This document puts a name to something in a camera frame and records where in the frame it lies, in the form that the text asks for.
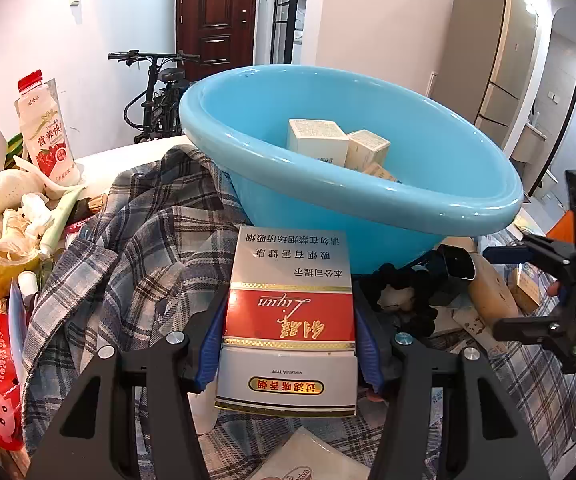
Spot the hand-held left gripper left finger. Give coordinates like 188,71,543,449
25,290,229,480

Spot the white tissue packet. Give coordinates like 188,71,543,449
248,427,374,480

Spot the large white paper box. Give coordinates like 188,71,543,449
287,118,347,168

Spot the brown door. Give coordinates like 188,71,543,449
175,0,260,68

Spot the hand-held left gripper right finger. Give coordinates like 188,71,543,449
350,285,551,480

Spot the round beige disc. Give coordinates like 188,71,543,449
467,252,521,333

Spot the white washbasin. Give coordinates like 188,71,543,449
510,110,559,201

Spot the white crumpled bag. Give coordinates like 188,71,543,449
0,155,89,261

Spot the small white paper box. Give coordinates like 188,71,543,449
345,129,392,172

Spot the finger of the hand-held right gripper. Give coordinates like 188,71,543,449
483,232,576,273
493,305,576,348

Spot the red and white cigarette pack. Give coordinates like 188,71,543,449
214,226,358,418

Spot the strawberry milk bottle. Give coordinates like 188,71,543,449
14,69,83,188

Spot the beige refrigerator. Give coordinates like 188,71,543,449
430,0,539,153

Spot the blue plaid cloth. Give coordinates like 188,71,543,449
20,145,576,480

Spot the blue plastic basin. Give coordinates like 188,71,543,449
178,64,525,276

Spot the black-framed glass door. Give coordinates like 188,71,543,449
270,0,314,66

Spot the yellow bag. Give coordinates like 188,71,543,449
0,255,41,303

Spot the tan box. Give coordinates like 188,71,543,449
510,265,544,313

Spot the small black box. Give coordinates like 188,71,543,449
435,245,478,281

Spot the black scrunchie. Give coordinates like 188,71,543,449
372,260,439,338

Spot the white cylinder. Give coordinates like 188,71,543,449
190,392,224,433

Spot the black bicycle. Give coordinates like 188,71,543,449
108,50,201,145

